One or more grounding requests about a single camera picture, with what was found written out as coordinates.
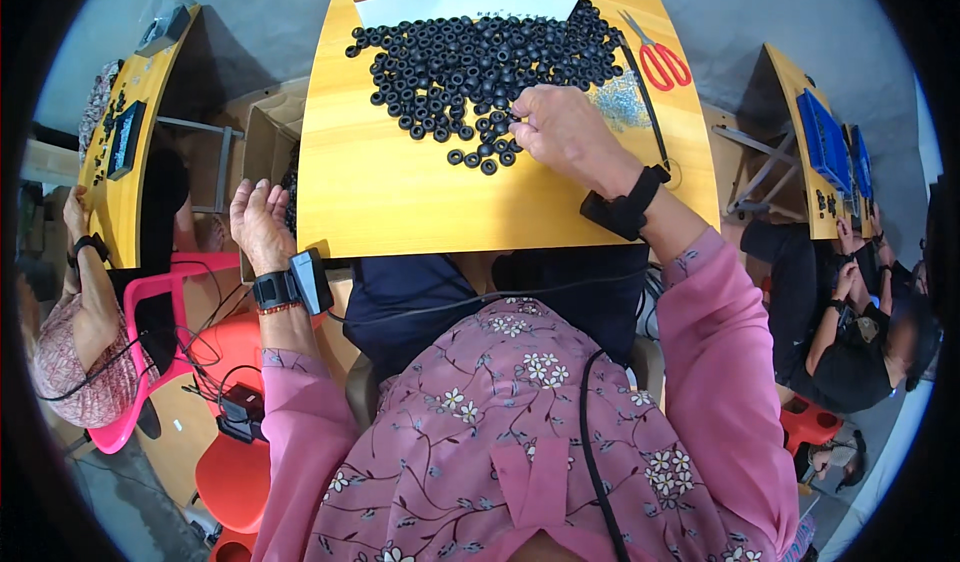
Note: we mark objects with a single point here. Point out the black wrist band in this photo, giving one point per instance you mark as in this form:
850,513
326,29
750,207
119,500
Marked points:
622,205
296,284

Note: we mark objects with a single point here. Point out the yellow side table with trays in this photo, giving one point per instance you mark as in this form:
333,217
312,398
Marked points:
120,194

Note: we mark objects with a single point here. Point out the person's left hand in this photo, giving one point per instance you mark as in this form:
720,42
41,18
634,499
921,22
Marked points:
262,228

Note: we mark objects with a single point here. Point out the person's body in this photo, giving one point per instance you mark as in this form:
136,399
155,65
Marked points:
480,427

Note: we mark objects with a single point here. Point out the pink plastic chair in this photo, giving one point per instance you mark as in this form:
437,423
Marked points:
142,292

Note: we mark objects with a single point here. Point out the orange plastic stool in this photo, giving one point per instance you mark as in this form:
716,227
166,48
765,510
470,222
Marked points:
236,479
232,547

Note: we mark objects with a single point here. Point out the pile of small metal parts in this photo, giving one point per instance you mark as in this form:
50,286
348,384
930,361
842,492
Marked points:
622,108

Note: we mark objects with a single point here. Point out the red plastic stool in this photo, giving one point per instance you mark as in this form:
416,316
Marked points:
808,421

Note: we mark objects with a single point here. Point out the pile of black rubber rings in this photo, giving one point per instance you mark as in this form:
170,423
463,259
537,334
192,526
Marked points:
465,66

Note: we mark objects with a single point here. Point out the person's right hand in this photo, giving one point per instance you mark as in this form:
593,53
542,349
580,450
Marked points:
574,138

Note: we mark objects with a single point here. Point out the person's left fingers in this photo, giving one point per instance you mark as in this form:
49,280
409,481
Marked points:
261,190

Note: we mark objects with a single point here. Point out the open cardboard carton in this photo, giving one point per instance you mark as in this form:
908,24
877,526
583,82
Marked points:
266,134

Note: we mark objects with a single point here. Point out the yellow wooden table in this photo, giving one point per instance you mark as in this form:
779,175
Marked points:
420,202

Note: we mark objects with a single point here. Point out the yellow table with blue trays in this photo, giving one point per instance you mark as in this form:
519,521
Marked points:
817,141

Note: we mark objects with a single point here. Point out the person's legs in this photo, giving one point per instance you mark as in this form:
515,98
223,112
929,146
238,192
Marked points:
420,292

